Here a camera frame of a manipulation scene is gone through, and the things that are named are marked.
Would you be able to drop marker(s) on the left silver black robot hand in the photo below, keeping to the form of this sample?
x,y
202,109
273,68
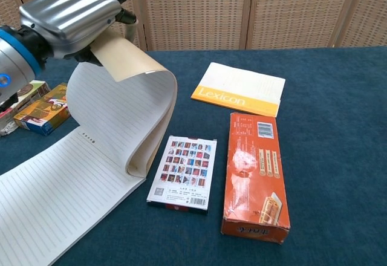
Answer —
x,y
69,15

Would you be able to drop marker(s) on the beige spiral notepad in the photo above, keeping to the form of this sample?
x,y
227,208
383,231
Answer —
x,y
60,187

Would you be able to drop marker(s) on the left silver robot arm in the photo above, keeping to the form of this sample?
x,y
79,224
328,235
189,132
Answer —
x,y
15,60

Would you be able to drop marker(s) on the white red cookie box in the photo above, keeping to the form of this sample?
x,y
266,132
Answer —
x,y
33,90

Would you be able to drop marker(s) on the yellow orange snack box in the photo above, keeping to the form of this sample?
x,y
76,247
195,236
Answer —
x,y
42,112

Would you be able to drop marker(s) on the woven wooden folding screen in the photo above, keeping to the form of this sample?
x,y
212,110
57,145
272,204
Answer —
x,y
242,6

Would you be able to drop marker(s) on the white yellow Lexicon folder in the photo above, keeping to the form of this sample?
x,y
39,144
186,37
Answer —
x,y
242,84

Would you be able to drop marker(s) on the white picture grid card box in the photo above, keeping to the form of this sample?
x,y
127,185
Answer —
x,y
181,172

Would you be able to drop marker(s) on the long orange snack box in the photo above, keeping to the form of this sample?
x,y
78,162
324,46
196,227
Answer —
x,y
254,172

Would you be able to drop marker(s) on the teal blue table cloth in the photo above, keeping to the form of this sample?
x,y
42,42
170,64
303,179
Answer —
x,y
332,157

